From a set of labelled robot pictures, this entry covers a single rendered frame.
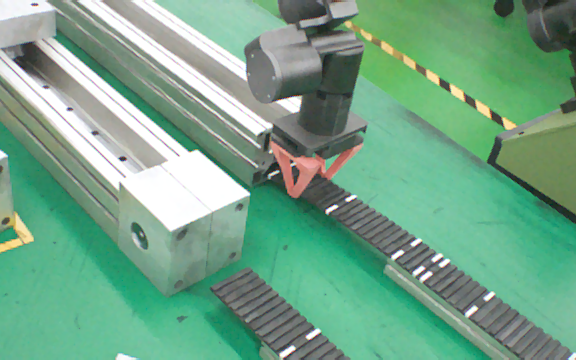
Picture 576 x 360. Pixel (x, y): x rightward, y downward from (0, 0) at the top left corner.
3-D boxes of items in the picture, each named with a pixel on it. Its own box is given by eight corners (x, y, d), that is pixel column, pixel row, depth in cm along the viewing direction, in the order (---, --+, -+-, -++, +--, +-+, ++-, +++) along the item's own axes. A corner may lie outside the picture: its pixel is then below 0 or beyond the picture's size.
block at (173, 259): (256, 250, 76) (267, 185, 70) (166, 298, 68) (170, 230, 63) (207, 207, 81) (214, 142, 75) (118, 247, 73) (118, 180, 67)
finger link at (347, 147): (275, 180, 84) (286, 118, 79) (315, 162, 89) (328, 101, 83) (313, 209, 81) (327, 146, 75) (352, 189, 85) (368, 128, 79)
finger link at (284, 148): (260, 187, 83) (270, 124, 77) (301, 168, 87) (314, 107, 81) (298, 217, 79) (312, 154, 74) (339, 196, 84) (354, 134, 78)
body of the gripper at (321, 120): (268, 134, 78) (277, 78, 73) (328, 110, 84) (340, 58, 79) (307, 163, 74) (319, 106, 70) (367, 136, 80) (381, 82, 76)
